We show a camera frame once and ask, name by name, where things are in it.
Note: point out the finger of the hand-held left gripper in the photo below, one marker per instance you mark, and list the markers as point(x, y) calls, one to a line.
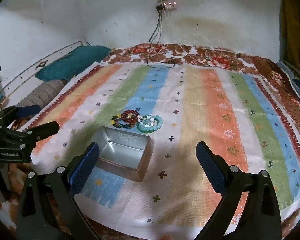
point(27, 110)
point(43, 128)

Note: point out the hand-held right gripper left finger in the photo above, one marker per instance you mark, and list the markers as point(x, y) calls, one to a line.
point(85, 170)

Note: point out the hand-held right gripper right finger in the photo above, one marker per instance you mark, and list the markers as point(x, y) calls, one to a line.
point(212, 170)

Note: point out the silver metal tin box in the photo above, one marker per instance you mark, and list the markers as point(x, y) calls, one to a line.
point(125, 140)

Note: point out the green jade bangle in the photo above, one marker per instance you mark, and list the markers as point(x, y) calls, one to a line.
point(145, 131)

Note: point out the grey striped pillow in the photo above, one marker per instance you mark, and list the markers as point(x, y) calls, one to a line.
point(45, 92)

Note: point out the white bed headboard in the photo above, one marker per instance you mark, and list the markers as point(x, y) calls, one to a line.
point(27, 66)

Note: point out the teal pillow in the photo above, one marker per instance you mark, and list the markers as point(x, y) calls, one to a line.
point(72, 62)

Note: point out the striped pastel mat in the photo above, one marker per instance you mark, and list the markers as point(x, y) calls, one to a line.
point(190, 105)

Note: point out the clear plastic crate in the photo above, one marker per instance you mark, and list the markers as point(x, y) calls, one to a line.
point(297, 80)

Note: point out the yellow curtain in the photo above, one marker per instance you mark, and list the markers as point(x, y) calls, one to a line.
point(292, 25)

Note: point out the white power strip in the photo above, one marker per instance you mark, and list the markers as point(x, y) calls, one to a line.
point(168, 5)

